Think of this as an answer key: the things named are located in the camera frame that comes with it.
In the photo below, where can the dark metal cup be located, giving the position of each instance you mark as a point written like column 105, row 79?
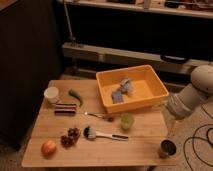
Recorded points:
column 167, row 148

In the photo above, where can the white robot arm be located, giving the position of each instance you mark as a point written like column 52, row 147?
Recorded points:
column 201, row 78

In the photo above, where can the vertical metal pole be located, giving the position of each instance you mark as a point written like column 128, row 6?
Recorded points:
column 72, row 38

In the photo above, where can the wooden shelf board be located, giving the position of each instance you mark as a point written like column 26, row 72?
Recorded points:
column 152, row 6

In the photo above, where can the grey metal rail frame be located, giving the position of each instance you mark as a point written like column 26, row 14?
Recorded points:
column 128, row 58

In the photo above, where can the grey ribbed gripper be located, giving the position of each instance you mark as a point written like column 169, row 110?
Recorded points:
column 180, row 105

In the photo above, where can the white plastic cup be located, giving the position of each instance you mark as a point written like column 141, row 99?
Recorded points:
column 51, row 94

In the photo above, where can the green chili pepper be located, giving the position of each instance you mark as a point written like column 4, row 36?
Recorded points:
column 77, row 96

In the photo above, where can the green plastic cup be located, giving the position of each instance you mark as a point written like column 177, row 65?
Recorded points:
column 127, row 120

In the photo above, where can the dark red rectangular bar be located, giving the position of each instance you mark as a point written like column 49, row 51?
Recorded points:
column 65, row 106

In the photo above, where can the dark brown rectangular bar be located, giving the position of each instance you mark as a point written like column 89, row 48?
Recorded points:
column 64, row 112

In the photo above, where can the bunch of dark grapes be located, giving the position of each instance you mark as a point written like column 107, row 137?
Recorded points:
column 71, row 138

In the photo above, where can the yellow plastic bin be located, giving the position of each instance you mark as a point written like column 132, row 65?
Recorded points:
column 146, row 88

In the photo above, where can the red orange apple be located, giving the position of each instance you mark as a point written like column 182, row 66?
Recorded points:
column 48, row 148

